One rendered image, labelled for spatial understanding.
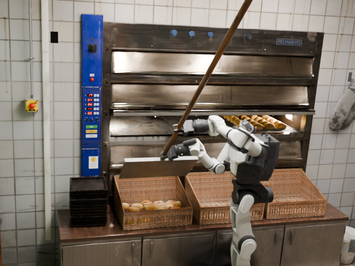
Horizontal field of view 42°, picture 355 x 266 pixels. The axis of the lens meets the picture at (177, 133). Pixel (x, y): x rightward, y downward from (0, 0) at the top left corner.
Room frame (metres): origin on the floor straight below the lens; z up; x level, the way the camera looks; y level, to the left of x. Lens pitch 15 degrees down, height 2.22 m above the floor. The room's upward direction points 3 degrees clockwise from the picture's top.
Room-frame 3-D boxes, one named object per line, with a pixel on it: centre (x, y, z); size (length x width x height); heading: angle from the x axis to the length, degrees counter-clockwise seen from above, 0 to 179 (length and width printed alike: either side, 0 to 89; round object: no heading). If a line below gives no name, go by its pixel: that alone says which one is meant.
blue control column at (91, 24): (4.52, 0.97, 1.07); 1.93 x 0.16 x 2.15; 17
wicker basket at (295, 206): (3.85, -0.98, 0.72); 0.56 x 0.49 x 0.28; 106
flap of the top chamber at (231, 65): (3.93, -0.31, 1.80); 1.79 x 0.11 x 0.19; 107
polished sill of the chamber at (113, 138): (3.95, -0.30, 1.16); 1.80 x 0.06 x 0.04; 107
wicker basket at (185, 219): (3.51, 0.18, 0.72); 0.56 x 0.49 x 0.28; 108
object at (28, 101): (3.46, 1.12, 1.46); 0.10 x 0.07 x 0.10; 107
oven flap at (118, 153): (3.93, -0.31, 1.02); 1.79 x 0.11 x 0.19; 107
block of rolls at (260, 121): (4.52, -0.74, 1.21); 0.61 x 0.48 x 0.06; 17
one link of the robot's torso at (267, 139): (3.07, -0.53, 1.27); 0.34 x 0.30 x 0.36; 11
